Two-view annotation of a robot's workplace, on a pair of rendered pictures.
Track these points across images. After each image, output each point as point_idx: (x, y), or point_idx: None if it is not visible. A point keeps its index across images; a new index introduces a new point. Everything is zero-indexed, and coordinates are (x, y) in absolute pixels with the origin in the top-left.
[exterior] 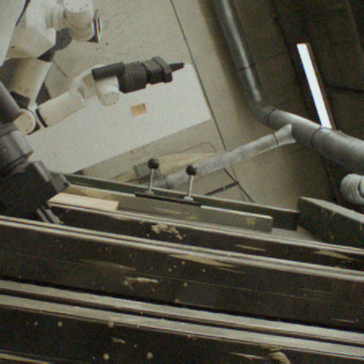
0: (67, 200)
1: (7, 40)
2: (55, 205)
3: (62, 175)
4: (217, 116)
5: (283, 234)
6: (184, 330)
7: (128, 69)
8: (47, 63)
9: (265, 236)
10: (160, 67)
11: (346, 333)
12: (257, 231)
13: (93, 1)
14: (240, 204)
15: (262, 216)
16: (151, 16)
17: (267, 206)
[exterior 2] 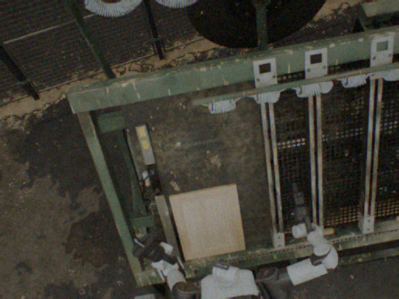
0: (192, 211)
1: (317, 234)
2: (280, 194)
3: (298, 195)
4: None
5: (146, 114)
6: (378, 144)
7: (162, 254)
8: (181, 280)
9: (267, 133)
10: (153, 244)
11: (369, 120)
12: (153, 128)
13: None
14: (100, 145)
15: (143, 131)
16: None
17: (93, 129)
